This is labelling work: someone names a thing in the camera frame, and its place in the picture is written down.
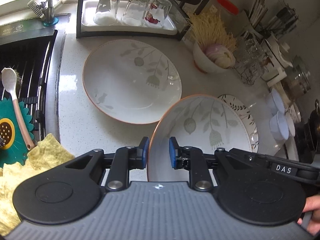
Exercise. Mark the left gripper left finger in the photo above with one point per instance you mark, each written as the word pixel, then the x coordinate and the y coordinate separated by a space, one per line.
pixel 122 162

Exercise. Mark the glass kettle on base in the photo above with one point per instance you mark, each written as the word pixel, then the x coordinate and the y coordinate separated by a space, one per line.
pixel 296 84

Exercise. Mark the upturned drinking glass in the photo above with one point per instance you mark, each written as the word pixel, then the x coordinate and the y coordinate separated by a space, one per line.
pixel 157 13
pixel 134 12
pixel 106 12

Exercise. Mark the chopstick holder with chopsticks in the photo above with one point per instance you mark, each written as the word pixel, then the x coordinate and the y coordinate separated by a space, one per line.
pixel 265 22

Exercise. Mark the white drip tray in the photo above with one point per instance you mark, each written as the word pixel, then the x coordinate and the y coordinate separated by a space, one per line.
pixel 88 24

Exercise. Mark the translucent plastic bowl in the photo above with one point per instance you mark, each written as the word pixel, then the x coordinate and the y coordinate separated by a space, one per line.
pixel 279 126
pixel 275 102

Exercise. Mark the white pink handled spoon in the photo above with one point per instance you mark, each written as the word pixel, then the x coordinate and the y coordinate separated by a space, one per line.
pixel 9 81

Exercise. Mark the red lid glass jar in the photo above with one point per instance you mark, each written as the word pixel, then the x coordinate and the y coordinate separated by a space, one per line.
pixel 235 20

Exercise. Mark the white ceramic bowl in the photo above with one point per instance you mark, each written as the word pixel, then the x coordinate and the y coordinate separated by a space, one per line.
pixel 291 125

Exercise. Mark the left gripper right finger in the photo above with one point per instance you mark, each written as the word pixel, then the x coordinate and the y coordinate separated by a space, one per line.
pixel 191 159

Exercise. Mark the floral blue rim plate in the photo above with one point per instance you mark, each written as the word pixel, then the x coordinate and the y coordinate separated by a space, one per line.
pixel 247 118

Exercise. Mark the wire rack with glass cups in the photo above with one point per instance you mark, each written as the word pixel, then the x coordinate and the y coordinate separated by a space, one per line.
pixel 249 57

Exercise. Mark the chrome kitchen faucet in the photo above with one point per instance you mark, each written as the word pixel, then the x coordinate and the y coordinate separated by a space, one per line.
pixel 45 11

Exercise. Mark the leaf pattern plate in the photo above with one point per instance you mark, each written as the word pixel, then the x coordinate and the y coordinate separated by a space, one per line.
pixel 200 121
pixel 131 81

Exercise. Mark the green flower sink strainer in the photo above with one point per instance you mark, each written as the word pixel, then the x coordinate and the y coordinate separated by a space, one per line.
pixel 14 149

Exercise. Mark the white electric cooking pot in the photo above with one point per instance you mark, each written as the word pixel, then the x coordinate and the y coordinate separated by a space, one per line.
pixel 276 62

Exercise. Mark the bowl with noodles and onion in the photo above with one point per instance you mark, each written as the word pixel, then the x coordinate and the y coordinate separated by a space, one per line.
pixel 213 45

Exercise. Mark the person's right hand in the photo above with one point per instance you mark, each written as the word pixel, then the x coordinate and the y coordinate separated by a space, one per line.
pixel 313 204

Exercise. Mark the middle upturned drinking glass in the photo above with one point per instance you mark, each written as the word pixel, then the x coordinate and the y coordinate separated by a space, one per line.
pixel 134 12

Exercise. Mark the dark wok pan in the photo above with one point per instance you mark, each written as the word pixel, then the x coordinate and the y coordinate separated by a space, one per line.
pixel 313 127

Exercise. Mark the patterned bowl with tea leaves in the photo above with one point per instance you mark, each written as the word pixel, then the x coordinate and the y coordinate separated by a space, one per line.
pixel 294 112

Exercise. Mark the yellow dish cloth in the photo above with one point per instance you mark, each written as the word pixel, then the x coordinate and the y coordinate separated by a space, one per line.
pixel 46 155

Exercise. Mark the left upturned drinking glass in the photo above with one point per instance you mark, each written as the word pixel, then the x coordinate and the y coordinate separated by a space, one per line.
pixel 106 12

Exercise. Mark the right upturned drinking glass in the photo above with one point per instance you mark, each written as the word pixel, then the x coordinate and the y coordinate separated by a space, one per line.
pixel 157 13

